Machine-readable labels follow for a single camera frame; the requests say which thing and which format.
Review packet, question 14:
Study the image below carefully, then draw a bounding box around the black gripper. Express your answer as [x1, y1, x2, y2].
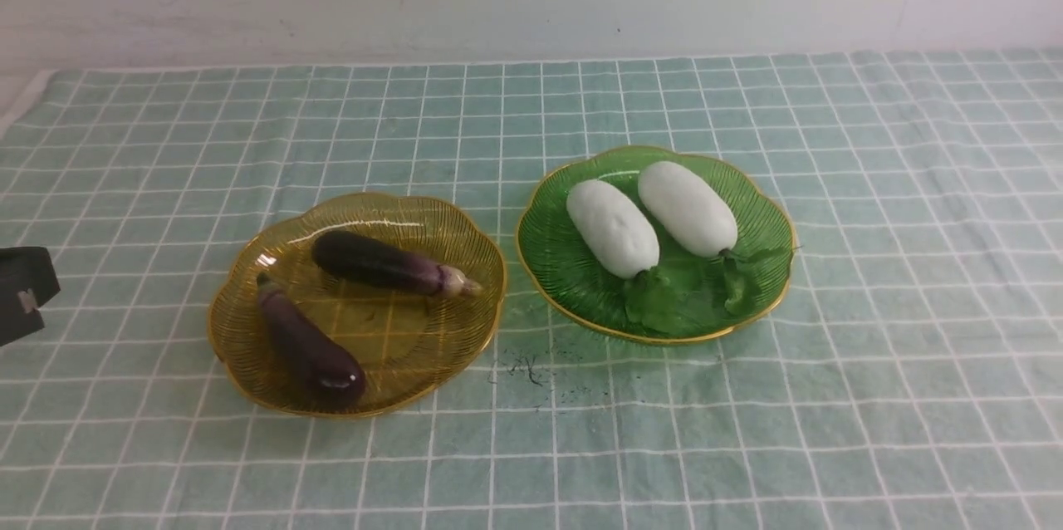
[1, 246, 61, 346]

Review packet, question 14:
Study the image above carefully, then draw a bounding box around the dark purple eggplant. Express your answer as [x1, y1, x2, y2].
[256, 272, 367, 409]

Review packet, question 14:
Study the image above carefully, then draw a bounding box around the purple eggplant pale stem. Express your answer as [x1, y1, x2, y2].
[311, 228, 483, 300]

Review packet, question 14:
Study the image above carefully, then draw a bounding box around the white radish with leaf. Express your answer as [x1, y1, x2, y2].
[638, 160, 794, 317]

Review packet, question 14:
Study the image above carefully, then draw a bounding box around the amber glass plate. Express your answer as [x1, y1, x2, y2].
[208, 193, 507, 418]

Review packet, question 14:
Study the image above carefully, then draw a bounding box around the green checkered tablecloth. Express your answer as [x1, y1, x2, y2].
[1, 47, 1062, 529]

